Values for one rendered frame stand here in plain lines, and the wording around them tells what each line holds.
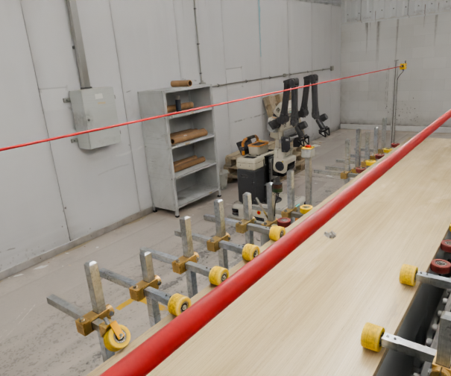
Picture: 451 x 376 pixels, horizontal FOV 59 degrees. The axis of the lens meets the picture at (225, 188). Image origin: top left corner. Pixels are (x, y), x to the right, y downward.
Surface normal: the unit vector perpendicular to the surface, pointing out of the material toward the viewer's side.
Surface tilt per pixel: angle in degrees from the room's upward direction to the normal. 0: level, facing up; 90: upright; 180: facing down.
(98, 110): 90
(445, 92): 90
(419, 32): 90
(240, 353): 0
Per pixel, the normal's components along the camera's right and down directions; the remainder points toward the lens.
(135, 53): 0.80, 0.13
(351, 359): -0.07, -0.95
